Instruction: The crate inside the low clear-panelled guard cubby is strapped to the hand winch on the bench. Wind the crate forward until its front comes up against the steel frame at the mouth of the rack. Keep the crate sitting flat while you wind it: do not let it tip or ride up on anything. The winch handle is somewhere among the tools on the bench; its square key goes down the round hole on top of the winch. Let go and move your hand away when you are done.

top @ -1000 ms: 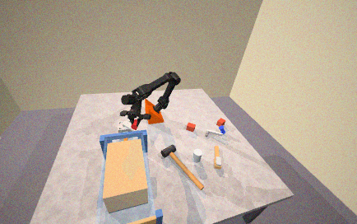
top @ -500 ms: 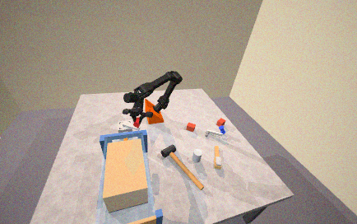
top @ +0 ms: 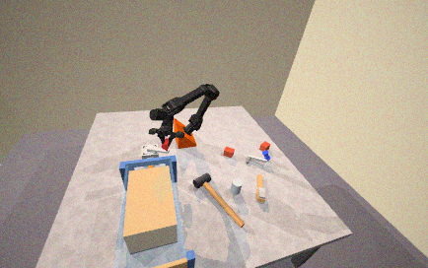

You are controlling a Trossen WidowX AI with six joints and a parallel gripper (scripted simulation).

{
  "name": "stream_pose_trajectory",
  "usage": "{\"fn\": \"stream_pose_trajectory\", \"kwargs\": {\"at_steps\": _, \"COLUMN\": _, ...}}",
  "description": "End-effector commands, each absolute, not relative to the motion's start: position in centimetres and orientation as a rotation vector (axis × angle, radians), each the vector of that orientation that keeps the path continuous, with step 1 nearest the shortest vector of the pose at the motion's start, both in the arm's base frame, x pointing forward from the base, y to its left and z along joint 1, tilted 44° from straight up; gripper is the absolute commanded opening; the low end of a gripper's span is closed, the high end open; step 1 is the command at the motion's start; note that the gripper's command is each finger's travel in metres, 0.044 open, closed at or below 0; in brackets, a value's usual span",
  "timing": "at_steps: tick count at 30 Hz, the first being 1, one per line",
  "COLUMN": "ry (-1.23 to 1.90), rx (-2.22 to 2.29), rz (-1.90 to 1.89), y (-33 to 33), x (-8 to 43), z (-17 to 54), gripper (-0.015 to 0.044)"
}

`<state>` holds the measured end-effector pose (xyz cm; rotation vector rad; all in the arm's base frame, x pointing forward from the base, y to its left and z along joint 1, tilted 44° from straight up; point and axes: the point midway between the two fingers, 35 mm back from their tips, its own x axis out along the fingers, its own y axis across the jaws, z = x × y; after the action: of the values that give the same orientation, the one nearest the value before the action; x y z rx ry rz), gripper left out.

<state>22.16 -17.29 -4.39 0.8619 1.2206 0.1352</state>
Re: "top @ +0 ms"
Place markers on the grey cylinder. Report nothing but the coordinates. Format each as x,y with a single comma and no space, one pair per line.
236,186

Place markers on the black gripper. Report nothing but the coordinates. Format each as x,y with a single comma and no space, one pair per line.
178,134

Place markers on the mallet with dark grey head and orange handle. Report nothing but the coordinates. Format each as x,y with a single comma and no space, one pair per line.
203,181

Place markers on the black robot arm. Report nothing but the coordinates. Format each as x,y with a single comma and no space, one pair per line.
178,104

